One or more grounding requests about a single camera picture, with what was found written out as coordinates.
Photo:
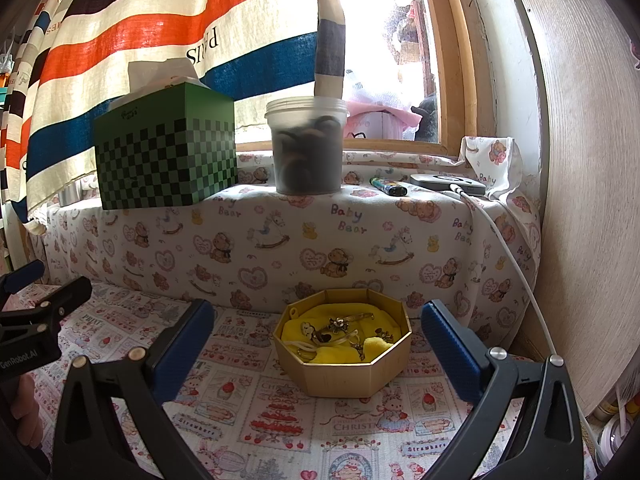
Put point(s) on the gold hair clip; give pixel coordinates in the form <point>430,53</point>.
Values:
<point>357,317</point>

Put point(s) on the yellow cloth pouch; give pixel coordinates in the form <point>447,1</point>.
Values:
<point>377,347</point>

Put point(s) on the white tissue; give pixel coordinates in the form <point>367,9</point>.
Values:
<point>155,72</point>

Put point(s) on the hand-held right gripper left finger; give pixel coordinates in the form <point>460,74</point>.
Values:
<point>185,350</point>

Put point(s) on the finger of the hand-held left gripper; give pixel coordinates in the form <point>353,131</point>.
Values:
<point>60,302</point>
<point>22,277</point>

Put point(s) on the translucent plastic tub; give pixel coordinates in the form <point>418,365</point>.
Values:
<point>307,160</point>

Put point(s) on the wooden window frame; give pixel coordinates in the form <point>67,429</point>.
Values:
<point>450,60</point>

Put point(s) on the strawberry print tablecloth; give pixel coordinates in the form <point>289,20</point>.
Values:
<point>300,425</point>

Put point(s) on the small metal earring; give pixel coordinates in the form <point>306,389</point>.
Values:
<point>307,330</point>
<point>383,333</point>

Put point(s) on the person's left hand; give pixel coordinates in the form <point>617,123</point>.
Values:
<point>25,410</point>

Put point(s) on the light wooden panel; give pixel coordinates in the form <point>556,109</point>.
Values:
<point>590,160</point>

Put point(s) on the bear print cloth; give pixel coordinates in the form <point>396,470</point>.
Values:
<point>300,240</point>

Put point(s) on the white round container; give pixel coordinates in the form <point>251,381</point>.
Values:
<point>615,440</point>

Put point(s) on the white flat charger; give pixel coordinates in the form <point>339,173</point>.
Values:
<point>445,182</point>

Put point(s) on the colourful lighter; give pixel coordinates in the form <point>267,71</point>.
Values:
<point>387,186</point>

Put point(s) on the striped curtain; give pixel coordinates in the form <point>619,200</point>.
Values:
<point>150,35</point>

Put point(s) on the gold octagonal box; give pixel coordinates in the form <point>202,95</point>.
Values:
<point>350,377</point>

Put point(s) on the pink fabric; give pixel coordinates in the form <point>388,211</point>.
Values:
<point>380,117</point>

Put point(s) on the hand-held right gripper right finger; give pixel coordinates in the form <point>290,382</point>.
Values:
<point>452,350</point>

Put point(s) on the green checkered tissue box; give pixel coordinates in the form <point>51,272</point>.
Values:
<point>165,160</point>

